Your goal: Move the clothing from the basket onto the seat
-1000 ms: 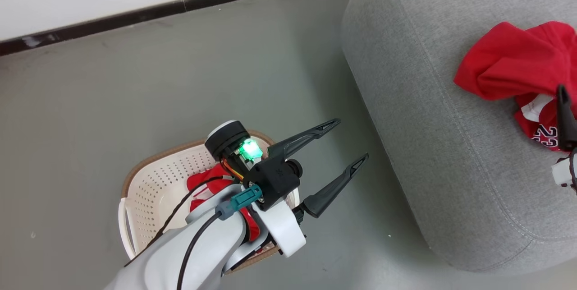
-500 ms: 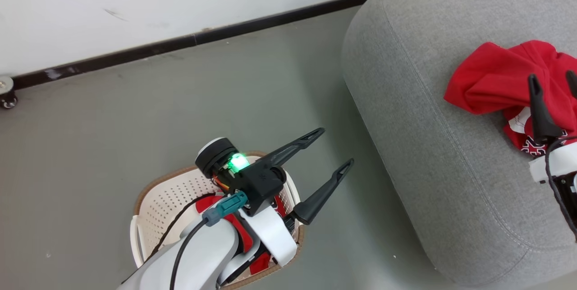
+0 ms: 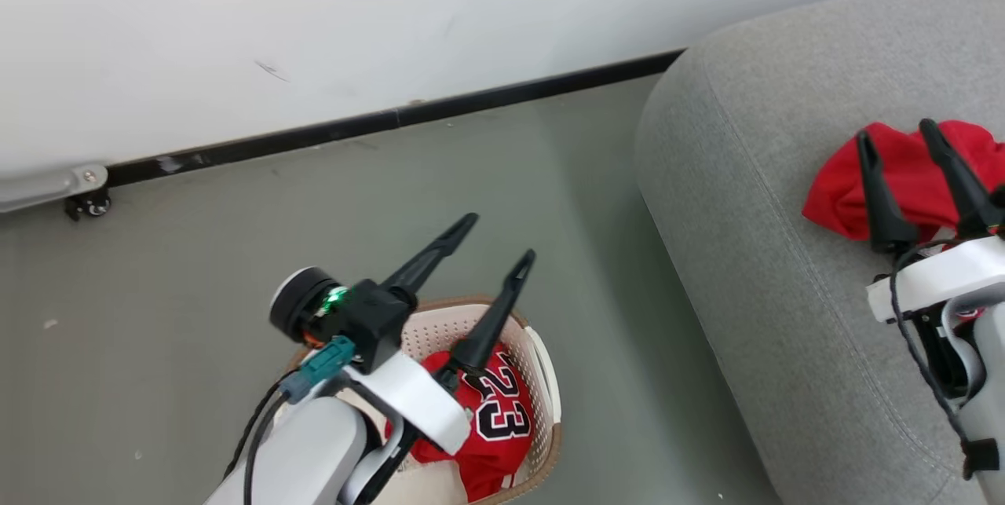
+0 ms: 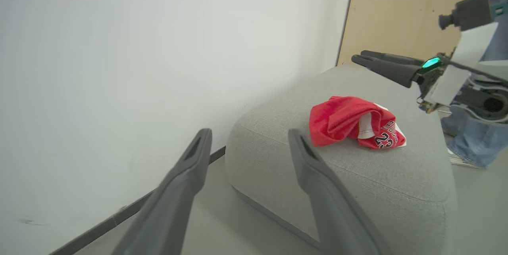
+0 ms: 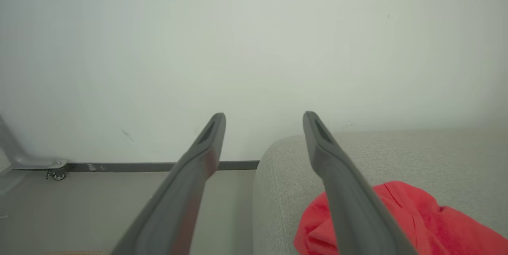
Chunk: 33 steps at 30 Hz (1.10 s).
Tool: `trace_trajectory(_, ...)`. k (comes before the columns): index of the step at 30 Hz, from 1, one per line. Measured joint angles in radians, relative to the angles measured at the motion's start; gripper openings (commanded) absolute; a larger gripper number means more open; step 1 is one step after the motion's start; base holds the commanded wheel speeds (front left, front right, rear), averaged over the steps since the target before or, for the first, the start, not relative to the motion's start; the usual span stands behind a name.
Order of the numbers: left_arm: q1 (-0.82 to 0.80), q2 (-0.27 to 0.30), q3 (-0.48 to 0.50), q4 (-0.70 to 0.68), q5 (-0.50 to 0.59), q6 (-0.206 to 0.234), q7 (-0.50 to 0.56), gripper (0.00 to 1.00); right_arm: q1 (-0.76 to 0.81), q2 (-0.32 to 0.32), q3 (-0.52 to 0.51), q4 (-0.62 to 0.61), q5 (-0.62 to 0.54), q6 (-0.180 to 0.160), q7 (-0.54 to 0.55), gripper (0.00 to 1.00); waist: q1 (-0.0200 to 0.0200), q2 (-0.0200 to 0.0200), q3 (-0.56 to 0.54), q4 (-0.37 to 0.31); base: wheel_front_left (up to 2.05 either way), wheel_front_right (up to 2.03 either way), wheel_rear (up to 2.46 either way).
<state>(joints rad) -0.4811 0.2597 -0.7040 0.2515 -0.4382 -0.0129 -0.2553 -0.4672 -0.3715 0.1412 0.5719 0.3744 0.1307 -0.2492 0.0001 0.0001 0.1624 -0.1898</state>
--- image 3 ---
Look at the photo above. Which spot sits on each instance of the red jersey with number 23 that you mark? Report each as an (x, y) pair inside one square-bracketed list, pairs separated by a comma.
[(502, 450)]

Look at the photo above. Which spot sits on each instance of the black baseboard strip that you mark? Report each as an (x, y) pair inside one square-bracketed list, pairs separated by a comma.
[(392, 118)]

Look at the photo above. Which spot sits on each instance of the teal left camera connector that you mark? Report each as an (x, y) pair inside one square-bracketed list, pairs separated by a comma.
[(322, 364)]

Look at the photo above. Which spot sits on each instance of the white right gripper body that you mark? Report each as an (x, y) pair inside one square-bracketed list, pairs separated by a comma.
[(942, 277)]

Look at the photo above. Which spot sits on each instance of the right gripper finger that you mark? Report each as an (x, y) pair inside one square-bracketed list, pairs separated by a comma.
[(966, 191), (883, 206)]

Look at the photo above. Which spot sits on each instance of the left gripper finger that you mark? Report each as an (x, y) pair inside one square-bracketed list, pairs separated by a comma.
[(491, 324), (428, 257)]

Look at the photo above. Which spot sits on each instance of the grey fabric sofa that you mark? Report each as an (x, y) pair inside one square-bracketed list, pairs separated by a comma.
[(769, 214)]

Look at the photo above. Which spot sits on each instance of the cream perforated laundry basket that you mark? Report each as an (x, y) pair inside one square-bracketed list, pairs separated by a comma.
[(542, 379)]

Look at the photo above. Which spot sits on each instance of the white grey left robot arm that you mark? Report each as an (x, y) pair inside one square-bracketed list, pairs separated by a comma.
[(306, 458)]

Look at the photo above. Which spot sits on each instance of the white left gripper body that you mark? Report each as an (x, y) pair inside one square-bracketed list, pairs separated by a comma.
[(416, 399)]

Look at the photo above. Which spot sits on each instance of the small black caster wheel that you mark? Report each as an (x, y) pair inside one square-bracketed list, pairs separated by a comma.
[(90, 205)]

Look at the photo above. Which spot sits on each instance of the grey metal partition frame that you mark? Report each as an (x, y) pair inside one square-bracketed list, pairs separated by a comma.
[(47, 184)]

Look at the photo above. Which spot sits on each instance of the red garment with white stripe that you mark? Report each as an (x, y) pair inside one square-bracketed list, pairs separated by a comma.
[(911, 175)]

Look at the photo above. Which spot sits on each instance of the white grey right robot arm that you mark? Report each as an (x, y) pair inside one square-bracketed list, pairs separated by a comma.
[(991, 379)]

